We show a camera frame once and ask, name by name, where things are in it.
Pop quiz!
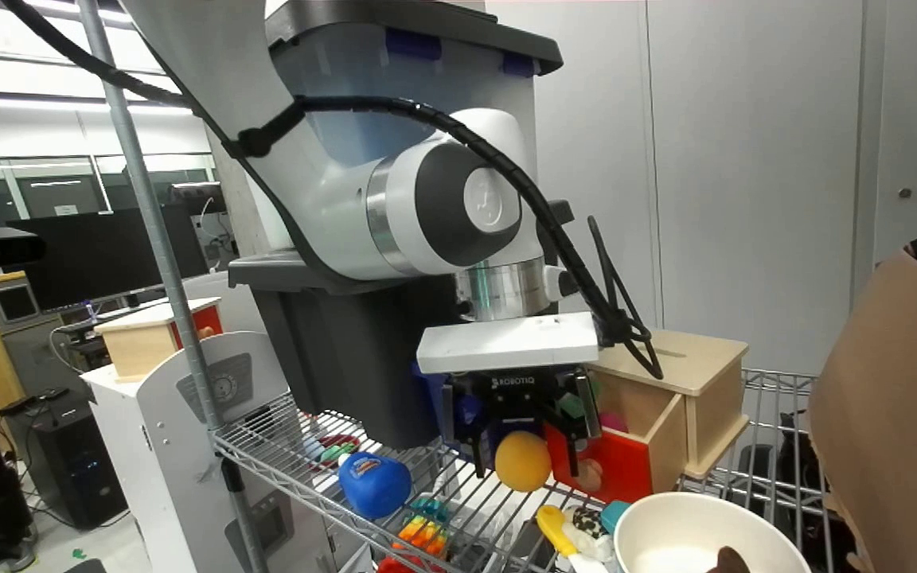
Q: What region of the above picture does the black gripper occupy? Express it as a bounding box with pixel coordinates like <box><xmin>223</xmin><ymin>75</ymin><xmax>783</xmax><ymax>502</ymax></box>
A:
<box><xmin>452</xmin><ymin>370</ymin><xmax>597</xmax><ymax>477</ymax></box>

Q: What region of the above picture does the small white spotted toy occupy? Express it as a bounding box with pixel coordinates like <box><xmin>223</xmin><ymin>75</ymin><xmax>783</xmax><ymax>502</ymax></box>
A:
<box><xmin>573</xmin><ymin>508</ymin><xmax>605</xmax><ymax>537</ymax></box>

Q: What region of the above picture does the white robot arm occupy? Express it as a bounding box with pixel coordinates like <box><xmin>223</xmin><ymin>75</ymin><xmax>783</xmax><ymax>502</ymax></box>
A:
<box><xmin>121</xmin><ymin>0</ymin><xmax>601</xmax><ymax>448</ymax></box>

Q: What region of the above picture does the wooden box red drawer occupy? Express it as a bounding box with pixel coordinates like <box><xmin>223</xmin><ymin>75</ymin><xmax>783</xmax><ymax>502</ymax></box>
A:
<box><xmin>545</xmin><ymin>330</ymin><xmax>749</xmax><ymax>499</ymax></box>

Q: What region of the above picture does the yellow ball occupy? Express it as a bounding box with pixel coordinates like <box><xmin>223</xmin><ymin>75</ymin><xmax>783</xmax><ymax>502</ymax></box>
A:
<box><xmin>492</xmin><ymin>430</ymin><xmax>551</xmax><ymax>491</ymax></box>

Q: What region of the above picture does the blue plastic bin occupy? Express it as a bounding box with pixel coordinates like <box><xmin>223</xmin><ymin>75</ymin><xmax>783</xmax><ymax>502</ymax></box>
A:
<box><xmin>427</xmin><ymin>377</ymin><xmax>455</xmax><ymax>442</ymax></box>

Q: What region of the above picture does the rainbow stacking toy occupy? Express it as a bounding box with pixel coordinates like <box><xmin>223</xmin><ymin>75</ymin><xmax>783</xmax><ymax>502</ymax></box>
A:
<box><xmin>376</xmin><ymin>516</ymin><xmax>450</xmax><ymax>573</ymax></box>

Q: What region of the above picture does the blue toy ball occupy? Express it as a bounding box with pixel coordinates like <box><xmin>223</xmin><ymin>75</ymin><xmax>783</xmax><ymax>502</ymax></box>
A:
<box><xmin>338</xmin><ymin>451</ymin><xmax>410</xmax><ymax>520</ymax></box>

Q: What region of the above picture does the dark grey storage tote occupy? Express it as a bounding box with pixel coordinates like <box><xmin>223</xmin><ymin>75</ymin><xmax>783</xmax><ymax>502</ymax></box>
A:
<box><xmin>226</xmin><ymin>197</ymin><xmax>577</xmax><ymax>451</ymax></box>

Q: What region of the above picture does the brown monkey plush toy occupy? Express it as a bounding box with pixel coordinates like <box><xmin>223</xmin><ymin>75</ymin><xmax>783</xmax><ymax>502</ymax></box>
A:
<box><xmin>705</xmin><ymin>547</ymin><xmax>751</xmax><ymax>573</ymax></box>

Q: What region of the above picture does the large cardboard box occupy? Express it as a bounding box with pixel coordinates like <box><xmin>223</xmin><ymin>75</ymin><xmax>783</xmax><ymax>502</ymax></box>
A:
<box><xmin>807</xmin><ymin>240</ymin><xmax>917</xmax><ymax>573</ymax></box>

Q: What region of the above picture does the white machine cabinet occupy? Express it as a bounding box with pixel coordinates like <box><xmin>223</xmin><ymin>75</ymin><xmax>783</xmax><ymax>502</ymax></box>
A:
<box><xmin>79</xmin><ymin>266</ymin><xmax>313</xmax><ymax>573</ymax></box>

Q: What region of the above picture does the clear plastic storage bin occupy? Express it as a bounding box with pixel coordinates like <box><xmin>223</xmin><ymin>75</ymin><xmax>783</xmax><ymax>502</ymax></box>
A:
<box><xmin>190</xmin><ymin>0</ymin><xmax>566</xmax><ymax>254</ymax></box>

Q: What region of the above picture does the wooden box on cabinet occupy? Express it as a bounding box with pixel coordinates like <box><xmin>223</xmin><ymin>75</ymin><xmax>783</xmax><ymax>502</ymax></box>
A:
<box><xmin>94</xmin><ymin>297</ymin><xmax>223</xmax><ymax>379</ymax></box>

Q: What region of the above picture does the toy knife yellow handle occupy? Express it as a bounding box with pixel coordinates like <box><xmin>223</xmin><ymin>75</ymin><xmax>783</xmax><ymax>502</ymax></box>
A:
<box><xmin>534</xmin><ymin>507</ymin><xmax>608</xmax><ymax>573</ymax></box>

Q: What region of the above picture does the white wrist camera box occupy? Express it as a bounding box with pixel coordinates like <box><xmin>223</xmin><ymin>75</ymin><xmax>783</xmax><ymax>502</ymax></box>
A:
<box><xmin>416</xmin><ymin>312</ymin><xmax>597</xmax><ymax>372</ymax></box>

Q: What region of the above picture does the wire metal shelf rack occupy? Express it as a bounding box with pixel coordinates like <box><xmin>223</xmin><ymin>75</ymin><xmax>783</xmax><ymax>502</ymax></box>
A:
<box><xmin>72</xmin><ymin>0</ymin><xmax>853</xmax><ymax>573</ymax></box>

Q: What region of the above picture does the white bowl teal handle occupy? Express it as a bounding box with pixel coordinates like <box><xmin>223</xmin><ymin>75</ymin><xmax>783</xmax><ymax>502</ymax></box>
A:
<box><xmin>610</xmin><ymin>491</ymin><xmax>812</xmax><ymax>573</ymax></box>

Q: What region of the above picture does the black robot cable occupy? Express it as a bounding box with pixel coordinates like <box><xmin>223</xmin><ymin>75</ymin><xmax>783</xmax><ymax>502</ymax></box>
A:
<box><xmin>0</xmin><ymin>0</ymin><xmax>665</xmax><ymax>382</ymax></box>

